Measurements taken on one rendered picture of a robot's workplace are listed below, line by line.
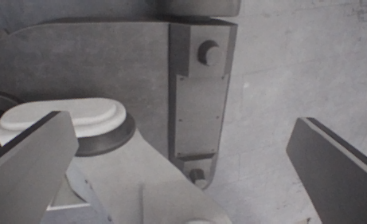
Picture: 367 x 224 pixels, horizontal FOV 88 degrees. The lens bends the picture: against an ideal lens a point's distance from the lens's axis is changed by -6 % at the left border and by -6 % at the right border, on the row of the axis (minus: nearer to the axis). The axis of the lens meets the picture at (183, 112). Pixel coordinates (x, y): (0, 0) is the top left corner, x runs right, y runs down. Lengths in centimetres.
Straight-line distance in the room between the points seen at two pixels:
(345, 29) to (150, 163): 84
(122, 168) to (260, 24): 59
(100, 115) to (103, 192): 12
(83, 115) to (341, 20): 87
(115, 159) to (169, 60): 25
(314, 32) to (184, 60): 55
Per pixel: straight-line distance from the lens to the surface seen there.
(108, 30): 45
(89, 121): 35
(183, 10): 44
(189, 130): 53
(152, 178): 30
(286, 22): 78
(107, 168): 32
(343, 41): 98
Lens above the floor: 61
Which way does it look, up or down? 58 degrees down
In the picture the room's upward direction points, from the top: 157 degrees clockwise
